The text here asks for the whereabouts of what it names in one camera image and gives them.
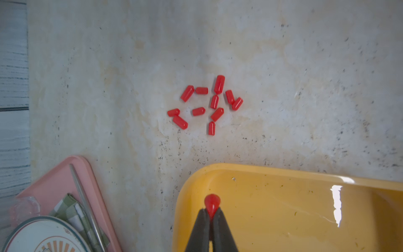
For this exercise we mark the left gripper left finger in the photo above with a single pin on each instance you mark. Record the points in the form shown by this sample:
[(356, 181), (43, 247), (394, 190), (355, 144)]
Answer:
[(199, 238)]

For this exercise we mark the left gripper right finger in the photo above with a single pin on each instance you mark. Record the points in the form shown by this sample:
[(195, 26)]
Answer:
[(223, 240)]

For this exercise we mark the red sleeve cluster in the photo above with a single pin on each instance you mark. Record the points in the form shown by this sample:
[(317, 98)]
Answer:
[(212, 204)]

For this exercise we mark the yellow plastic storage box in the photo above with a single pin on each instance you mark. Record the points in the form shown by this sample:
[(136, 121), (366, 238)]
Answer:
[(279, 210)]

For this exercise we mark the eleventh red sleeve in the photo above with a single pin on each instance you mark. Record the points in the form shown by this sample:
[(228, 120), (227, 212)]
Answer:
[(237, 104)]

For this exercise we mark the green checked cloth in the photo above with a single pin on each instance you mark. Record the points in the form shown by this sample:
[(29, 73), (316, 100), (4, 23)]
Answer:
[(71, 211)]

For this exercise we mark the pink plastic tray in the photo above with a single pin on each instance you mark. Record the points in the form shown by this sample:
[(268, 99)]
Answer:
[(55, 184)]

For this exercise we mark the metal chopstick on tray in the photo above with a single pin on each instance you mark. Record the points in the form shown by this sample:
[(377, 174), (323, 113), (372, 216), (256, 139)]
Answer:
[(87, 207)]

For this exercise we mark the white plate orange sunburst pattern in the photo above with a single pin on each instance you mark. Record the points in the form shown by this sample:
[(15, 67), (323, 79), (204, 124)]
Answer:
[(45, 234)]

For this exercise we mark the clear plastic cup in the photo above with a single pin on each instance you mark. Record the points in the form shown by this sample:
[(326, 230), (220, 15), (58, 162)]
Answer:
[(23, 209)]

